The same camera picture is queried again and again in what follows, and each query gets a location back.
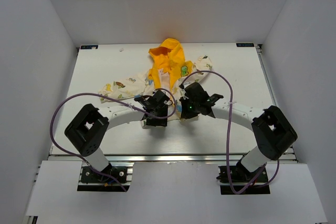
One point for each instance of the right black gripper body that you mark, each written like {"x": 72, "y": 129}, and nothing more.
{"x": 188, "y": 104}

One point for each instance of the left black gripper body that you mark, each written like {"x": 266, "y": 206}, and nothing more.
{"x": 163, "y": 110}

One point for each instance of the yellow cream dinosaur print jacket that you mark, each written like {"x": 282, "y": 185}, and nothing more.
{"x": 169, "y": 69}

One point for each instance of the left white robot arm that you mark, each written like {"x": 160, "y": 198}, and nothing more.
{"x": 86, "y": 131}

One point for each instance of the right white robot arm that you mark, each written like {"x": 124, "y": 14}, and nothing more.
{"x": 272, "y": 131}

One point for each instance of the right blue table label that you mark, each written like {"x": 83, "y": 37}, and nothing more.
{"x": 245, "y": 44}

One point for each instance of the blue table label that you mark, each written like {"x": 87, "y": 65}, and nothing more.
{"x": 245, "y": 44}
{"x": 88, "y": 47}

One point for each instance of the left blue table label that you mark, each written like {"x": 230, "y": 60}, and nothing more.
{"x": 88, "y": 47}

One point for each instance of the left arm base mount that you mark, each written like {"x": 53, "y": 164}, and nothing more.
{"x": 91, "y": 181}

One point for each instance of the aluminium table front rail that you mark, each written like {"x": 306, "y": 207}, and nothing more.
{"x": 287, "y": 157}

